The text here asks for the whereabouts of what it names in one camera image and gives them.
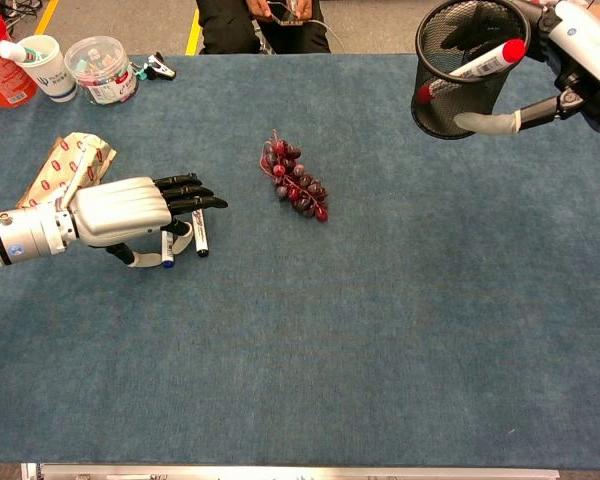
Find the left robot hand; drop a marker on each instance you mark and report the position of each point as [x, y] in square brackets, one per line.
[120, 210]

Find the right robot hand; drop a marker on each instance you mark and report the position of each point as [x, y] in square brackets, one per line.
[590, 55]

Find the blue capped whiteboard marker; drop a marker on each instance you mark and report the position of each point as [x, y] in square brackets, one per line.
[167, 247]

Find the black capped whiteboard marker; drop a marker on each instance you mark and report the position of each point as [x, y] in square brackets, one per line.
[200, 240]

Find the red capped whiteboard marker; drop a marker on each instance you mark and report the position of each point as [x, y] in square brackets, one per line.
[480, 62]

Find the black mesh pen cup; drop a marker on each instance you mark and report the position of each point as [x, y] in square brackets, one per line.
[460, 100]

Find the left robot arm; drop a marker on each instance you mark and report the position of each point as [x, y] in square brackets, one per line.
[20, 240]

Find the clear plastic jar of clips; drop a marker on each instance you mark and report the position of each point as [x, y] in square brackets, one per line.
[105, 80]

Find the teal binder clip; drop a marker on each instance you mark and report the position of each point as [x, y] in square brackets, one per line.
[141, 74]

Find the black silver binder clip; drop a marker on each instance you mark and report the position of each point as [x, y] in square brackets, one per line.
[160, 67]

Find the white paper cup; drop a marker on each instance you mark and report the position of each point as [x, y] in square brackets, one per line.
[55, 75]

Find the bunch of red grapes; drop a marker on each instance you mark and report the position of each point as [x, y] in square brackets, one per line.
[295, 185]

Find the red cylindrical canister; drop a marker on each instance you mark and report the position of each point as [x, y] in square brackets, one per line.
[0, 80]

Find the white tube green label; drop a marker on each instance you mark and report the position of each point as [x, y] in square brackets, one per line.
[12, 51]

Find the seated person black trousers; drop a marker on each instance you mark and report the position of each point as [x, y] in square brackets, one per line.
[225, 30]

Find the blue felt table cloth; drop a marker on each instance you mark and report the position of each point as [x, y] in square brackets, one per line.
[300, 350]

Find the handheld smartphone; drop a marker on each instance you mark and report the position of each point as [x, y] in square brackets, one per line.
[285, 20]

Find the aluminium rail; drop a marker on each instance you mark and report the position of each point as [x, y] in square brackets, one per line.
[280, 472]

